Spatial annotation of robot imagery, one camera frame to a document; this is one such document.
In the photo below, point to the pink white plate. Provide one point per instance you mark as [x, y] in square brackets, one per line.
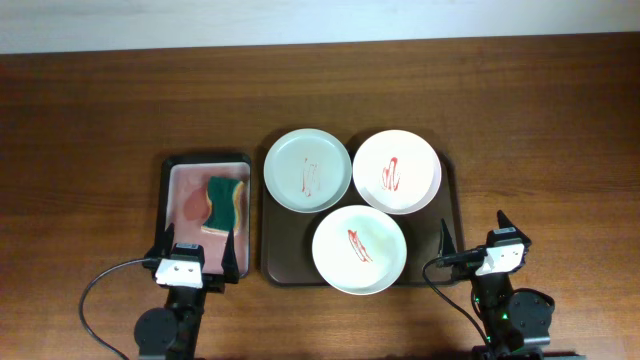
[397, 172]

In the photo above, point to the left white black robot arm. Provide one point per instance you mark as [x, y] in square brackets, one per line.
[171, 331]

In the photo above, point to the pale green plate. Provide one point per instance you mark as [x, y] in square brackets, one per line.
[307, 170]

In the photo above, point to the white plate front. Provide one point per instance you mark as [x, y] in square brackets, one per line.
[359, 250]

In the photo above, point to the green yellow sponge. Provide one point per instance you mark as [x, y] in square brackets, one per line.
[223, 197]

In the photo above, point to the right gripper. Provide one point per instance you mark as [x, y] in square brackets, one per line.
[446, 247]

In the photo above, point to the small black tray red liquid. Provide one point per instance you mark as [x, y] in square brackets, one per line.
[182, 201]

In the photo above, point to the large brown serving tray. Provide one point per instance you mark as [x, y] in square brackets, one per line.
[286, 236]

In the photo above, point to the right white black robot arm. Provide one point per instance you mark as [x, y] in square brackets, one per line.
[513, 323]

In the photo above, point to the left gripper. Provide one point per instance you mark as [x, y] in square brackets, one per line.
[215, 284]

